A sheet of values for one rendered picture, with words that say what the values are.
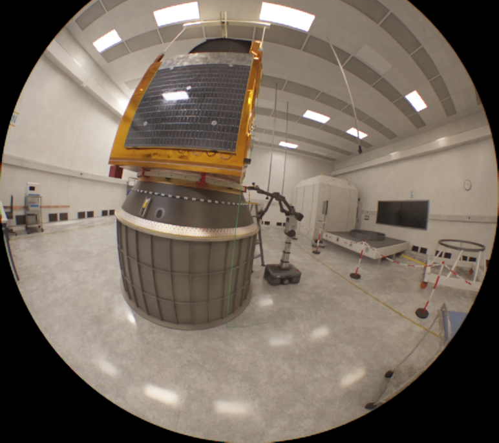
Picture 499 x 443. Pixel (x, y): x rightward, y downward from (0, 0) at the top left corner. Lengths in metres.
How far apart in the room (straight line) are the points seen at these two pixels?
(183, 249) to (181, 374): 1.24
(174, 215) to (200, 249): 0.39
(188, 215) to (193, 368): 1.51
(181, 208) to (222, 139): 0.74
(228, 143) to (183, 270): 1.24
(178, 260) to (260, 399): 1.49
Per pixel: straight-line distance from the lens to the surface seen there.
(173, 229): 1.35
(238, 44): 3.39
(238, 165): 1.30
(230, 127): 1.39
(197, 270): 1.48
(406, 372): 1.96
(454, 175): 7.62
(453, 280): 4.36
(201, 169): 1.34
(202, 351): 1.78
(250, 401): 1.58
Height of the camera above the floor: 1.54
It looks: 3 degrees up
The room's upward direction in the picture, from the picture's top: 7 degrees clockwise
